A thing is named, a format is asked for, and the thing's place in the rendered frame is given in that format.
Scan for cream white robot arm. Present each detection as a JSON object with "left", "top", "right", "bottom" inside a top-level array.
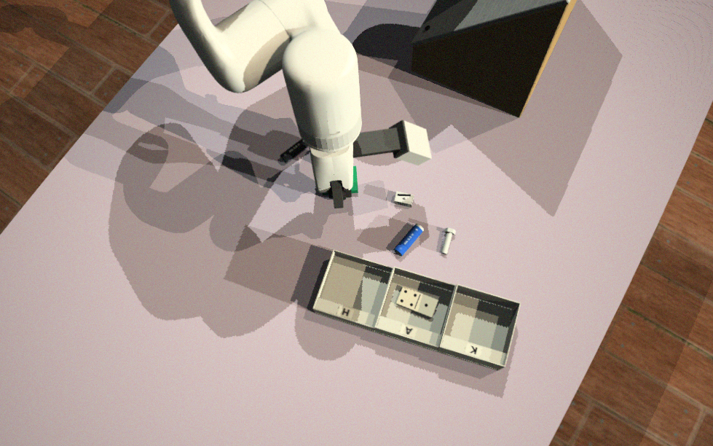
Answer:
[{"left": 169, "top": 0, "right": 432, "bottom": 165}]

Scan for black battery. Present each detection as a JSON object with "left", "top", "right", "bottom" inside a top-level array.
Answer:
[{"left": 280, "top": 139, "right": 308, "bottom": 163}]

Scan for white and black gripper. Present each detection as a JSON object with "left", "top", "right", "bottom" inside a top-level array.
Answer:
[{"left": 302, "top": 128, "right": 361, "bottom": 208}]

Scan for silver metal bolt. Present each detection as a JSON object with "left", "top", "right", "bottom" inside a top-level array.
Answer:
[{"left": 441, "top": 227, "right": 456, "bottom": 254}]

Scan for beige domino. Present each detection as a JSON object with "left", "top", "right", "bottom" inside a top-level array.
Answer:
[{"left": 396, "top": 286, "right": 438, "bottom": 318}]

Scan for beige three-compartment bin rack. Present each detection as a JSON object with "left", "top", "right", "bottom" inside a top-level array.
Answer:
[{"left": 313, "top": 250, "right": 521, "bottom": 371}]

